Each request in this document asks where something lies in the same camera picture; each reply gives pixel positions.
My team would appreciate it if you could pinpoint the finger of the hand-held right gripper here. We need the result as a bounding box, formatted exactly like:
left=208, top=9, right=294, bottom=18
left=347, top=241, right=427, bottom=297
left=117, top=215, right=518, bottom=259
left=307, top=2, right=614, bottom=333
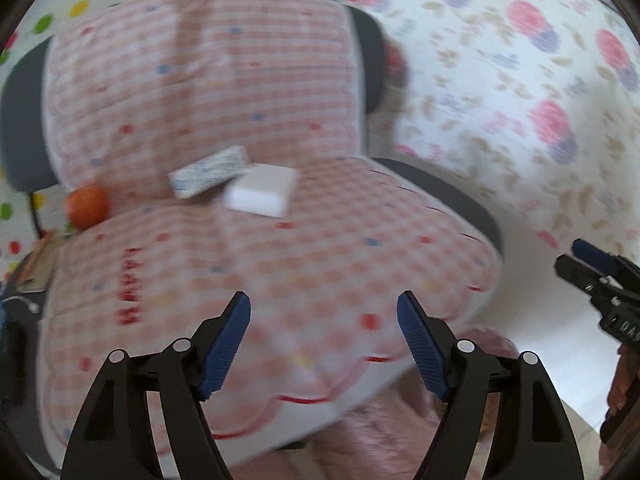
left=572, top=238, right=622, bottom=274
left=554, top=253, right=609, bottom=297

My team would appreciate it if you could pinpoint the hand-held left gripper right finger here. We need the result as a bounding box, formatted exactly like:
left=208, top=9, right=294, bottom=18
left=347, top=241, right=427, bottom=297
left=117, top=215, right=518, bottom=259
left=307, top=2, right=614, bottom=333
left=396, top=290, right=586, bottom=480

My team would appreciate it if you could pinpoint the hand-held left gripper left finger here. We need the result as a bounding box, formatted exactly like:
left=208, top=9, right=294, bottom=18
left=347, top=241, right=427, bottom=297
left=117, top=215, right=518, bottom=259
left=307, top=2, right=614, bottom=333
left=60, top=291, right=252, bottom=480

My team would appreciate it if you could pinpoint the person's right hand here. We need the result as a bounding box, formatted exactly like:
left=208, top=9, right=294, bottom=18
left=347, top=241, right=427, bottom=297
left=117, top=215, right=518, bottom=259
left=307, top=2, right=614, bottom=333
left=606, top=345, right=640, bottom=417

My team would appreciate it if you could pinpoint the pink checked chair cushion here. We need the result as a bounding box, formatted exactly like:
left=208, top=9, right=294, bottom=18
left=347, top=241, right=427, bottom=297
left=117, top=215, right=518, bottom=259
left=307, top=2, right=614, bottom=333
left=37, top=0, right=506, bottom=466

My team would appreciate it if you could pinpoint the white foam block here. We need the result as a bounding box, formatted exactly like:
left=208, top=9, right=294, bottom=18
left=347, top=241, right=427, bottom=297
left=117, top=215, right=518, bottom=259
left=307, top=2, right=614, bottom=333
left=222, top=162, right=299, bottom=219

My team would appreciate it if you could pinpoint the blue white packet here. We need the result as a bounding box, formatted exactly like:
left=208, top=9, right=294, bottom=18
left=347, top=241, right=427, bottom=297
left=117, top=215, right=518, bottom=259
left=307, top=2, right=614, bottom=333
left=167, top=145, right=251, bottom=200

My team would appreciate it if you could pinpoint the floral white cloth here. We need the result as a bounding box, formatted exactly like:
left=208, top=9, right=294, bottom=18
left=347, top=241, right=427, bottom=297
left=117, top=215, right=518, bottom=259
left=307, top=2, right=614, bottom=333
left=360, top=0, right=640, bottom=281

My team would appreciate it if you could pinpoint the orange round fruit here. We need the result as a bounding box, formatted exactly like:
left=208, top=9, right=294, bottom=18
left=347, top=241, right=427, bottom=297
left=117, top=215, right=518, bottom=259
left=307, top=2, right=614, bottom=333
left=65, top=185, right=111, bottom=232

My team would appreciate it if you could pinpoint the grey office chair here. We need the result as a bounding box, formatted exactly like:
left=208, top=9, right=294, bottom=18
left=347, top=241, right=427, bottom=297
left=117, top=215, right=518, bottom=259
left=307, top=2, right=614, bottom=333
left=0, top=7, right=503, bottom=261

